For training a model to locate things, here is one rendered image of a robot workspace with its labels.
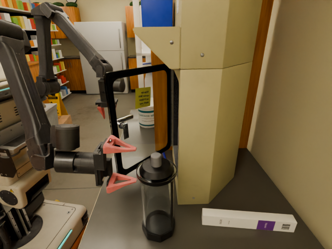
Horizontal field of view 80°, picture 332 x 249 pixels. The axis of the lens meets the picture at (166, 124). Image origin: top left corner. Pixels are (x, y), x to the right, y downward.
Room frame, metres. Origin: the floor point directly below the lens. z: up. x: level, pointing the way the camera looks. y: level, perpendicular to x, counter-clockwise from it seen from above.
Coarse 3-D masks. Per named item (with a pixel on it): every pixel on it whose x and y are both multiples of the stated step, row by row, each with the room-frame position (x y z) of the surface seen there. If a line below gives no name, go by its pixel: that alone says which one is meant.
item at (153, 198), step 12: (144, 180) 0.39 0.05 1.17; (156, 180) 0.39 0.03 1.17; (144, 192) 0.40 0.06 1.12; (156, 192) 0.39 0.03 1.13; (168, 192) 0.40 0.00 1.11; (144, 204) 0.40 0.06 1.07; (156, 204) 0.39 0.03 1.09; (168, 204) 0.40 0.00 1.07; (144, 216) 0.41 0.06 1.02; (156, 216) 0.39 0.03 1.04; (168, 216) 0.40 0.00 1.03; (156, 228) 0.39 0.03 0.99; (168, 228) 0.40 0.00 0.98
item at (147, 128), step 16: (128, 80) 0.67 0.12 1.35; (144, 80) 0.72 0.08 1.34; (160, 80) 0.78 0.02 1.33; (128, 96) 0.67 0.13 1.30; (144, 96) 0.72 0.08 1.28; (160, 96) 0.78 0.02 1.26; (128, 112) 0.66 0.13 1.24; (144, 112) 0.72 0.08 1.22; (160, 112) 0.78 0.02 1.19; (128, 128) 0.66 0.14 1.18; (144, 128) 0.71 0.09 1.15; (160, 128) 0.78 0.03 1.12; (144, 144) 0.71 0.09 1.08; (160, 144) 0.78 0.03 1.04; (128, 160) 0.65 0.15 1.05
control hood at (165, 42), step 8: (136, 32) 0.52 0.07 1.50; (144, 32) 0.52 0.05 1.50; (152, 32) 0.52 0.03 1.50; (160, 32) 0.52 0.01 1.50; (168, 32) 0.52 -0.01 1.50; (176, 32) 0.52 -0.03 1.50; (144, 40) 0.52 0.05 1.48; (152, 40) 0.52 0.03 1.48; (160, 40) 0.52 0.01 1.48; (168, 40) 0.52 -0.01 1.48; (176, 40) 0.52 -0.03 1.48; (152, 48) 0.52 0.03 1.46; (160, 48) 0.52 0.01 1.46; (168, 48) 0.52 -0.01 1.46; (176, 48) 0.52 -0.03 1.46; (160, 56) 0.52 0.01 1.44; (168, 56) 0.52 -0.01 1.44; (176, 56) 0.52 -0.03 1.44; (168, 64) 0.52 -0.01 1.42; (176, 64) 0.52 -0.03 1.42
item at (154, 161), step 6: (156, 156) 0.43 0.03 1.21; (144, 162) 0.44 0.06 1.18; (150, 162) 0.44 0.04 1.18; (156, 162) 0.42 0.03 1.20; (162, 162) 0.44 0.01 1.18; (168, 162) 0.44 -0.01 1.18; (144, 168) 0.42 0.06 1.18; (150, 168) 0.42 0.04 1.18; (156, 168) 0.42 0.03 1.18; (162, 168) 0.41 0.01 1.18; (168, 168) 0.42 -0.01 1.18; (144, 174) 0.40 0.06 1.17; (150, 174) 0.40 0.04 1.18; (156, 174) 0.40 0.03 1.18; (162, 174) 0.40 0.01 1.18; (168, 174) 0.40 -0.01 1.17
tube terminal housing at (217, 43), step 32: (192, 0) 0.52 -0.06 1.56; (224, 0) 0.53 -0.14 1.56; (256, 0) 0.64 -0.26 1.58; (192, 32) 0.52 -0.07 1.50; (224, 32) 0.53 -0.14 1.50; (256, 32) 0.67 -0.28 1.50; (192, 64) 0.52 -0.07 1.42; (224, 64) 0.53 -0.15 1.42; (192, 96) 0.52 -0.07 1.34; (224, 96) 0.55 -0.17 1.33; (192, 128) 0.52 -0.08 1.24; (224, 128) 0.57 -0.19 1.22; (192, 160) 0.52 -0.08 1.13; (224, 160) 0.59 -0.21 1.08; (192, 192) 0.52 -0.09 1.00
